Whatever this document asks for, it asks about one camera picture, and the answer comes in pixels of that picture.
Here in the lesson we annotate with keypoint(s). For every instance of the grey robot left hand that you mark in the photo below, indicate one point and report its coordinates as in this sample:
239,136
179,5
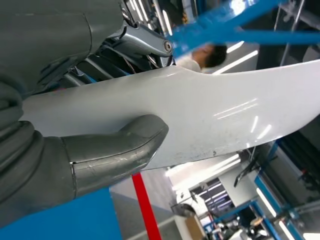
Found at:
50,39

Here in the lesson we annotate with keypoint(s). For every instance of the red barrier belt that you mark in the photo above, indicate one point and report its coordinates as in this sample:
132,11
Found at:
146,205

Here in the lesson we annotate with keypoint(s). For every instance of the person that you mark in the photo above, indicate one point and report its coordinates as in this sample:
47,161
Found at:
210,54

